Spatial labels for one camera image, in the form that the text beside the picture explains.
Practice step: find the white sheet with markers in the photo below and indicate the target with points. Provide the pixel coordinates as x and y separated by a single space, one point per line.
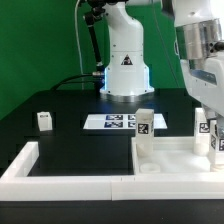
120 121

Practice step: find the white square tabletop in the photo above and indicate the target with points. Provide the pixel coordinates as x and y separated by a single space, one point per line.
170 155

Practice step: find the white U-shaped obstacle frame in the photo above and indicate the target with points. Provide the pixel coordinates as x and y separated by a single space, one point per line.
17 185

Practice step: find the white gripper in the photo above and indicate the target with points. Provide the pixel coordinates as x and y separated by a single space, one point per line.
207 86

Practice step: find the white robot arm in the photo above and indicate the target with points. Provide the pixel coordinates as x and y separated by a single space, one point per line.
199 28

